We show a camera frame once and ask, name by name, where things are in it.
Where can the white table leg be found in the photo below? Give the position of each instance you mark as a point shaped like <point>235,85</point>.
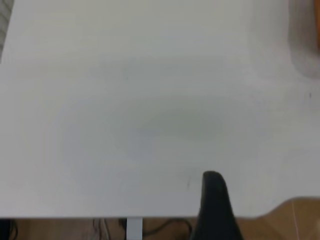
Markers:
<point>134,228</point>

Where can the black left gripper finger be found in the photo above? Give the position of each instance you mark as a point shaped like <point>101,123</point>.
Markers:
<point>215,207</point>

